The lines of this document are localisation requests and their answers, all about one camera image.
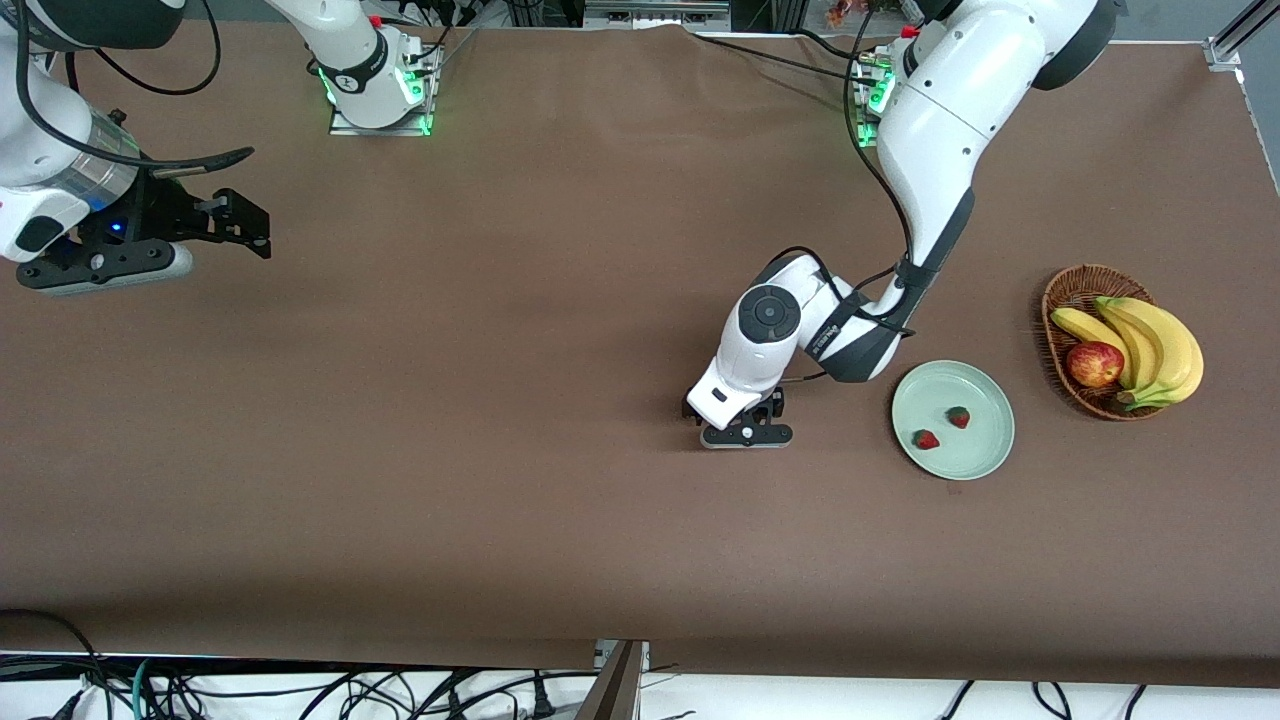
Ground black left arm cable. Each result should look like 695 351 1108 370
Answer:
765 0 926 386

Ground grey background device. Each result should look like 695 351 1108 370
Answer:
583 0 733 31

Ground pale green round plate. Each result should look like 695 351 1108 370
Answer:
891 360 1016 482

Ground aluminium frame profile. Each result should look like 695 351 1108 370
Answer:
1205 0 1280 71

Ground brown wicker basket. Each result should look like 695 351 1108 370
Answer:
1041 264 1169 422

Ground long black cable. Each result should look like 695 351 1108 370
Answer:
685 28 886 89

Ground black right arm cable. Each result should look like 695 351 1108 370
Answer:
10 0 257 171

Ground red apple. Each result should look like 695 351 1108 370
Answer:
1065 341 1126 389

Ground small metal bracket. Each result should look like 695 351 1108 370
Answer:
593 638 651 673

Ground thick black cable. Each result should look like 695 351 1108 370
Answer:
0 608 113 720

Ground yellow banana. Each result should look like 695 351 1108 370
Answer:
1050 306 1137 390
1095 296 1169 393
1112 298 1205 411

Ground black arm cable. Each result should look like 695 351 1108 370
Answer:
765 0 926 386
10 0 257 171

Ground brown table cover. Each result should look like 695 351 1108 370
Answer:
0 18 1280 689

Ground colourful background objects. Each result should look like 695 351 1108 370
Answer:
825 0 901 26

